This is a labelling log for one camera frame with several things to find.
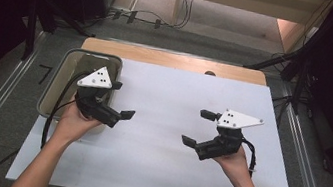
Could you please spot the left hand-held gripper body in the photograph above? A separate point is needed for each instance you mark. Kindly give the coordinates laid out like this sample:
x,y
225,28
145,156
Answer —
x,y
95,79

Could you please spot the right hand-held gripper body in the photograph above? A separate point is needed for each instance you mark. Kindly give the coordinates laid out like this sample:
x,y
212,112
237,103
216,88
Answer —
x,y
234,119

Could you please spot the beige basket with grey rim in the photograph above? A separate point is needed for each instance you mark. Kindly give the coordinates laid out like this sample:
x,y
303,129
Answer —
x,y
53,89

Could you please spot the person's right hand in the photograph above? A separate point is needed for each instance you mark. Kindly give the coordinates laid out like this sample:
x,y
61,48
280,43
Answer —
x,y
234,165

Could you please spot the person's left hand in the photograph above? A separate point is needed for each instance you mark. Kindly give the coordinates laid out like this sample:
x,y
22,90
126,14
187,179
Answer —
x,y
76,126

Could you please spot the white table mat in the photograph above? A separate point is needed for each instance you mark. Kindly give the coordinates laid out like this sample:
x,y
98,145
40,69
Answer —
x,y
150,158

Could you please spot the wooden table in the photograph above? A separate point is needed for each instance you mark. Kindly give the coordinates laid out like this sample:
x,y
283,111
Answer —
x,y
173,59

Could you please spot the white power strip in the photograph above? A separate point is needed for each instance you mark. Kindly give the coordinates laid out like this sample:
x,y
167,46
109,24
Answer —
x,y
120,9

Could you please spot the black metal stand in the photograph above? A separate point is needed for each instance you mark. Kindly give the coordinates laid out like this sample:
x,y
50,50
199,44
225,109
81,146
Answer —
x,y
298,77
31,28

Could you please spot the light wooden furniture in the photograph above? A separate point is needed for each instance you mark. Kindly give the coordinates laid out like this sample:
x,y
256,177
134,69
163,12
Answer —
x,y
246,0

